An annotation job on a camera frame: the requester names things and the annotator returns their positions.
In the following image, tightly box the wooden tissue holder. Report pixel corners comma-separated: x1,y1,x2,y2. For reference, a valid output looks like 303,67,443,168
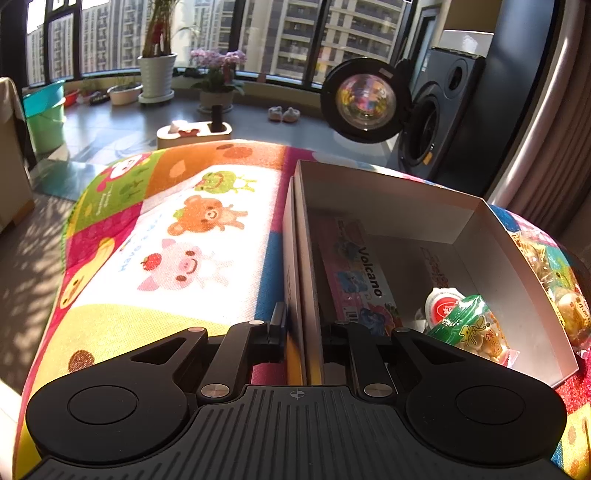
156,121,232,151

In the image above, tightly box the green snack bag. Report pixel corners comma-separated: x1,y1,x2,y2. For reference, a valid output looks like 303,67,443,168
427,295,520,367

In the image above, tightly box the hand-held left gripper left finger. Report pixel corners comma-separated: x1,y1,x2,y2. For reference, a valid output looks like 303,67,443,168
130,302,289,401

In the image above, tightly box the pink printed flat box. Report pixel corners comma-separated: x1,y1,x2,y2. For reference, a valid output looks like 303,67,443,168
314,217,402,330

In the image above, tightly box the jelly cup with red label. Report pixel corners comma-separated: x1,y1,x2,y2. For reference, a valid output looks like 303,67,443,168
424,287,467,333

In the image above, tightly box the cartoon animal printed blanket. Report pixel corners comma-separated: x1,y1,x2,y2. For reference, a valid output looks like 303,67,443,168
11,138,591,480

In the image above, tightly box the tall plant in white pot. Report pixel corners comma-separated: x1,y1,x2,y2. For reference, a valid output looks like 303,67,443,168
137,0,204,106

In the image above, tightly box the white cardboard box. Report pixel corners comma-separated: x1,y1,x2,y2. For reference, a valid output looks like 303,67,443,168
283,159,580,388

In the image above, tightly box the beige cabinet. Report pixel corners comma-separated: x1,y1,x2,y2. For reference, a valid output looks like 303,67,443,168
0,76,35,234

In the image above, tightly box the teal plastic basin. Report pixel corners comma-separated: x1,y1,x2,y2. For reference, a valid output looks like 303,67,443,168
23,79,66,117

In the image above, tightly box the grey washing machine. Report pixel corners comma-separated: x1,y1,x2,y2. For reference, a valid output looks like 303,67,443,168
321,46,485,181

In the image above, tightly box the green plastic bucket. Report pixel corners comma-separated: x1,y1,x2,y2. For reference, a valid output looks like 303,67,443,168
25,108,68,154

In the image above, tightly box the beige planter bowl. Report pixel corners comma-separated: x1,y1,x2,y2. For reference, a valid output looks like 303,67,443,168
107,82,144,106

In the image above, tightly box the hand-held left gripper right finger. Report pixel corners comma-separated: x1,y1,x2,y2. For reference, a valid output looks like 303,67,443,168
320,320,468,398

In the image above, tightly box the pink orchid in pot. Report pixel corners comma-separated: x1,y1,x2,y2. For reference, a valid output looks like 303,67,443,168
189,48,247,114

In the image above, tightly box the bread bag with yellow label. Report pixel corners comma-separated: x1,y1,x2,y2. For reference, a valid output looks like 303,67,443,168
512,231,578,296

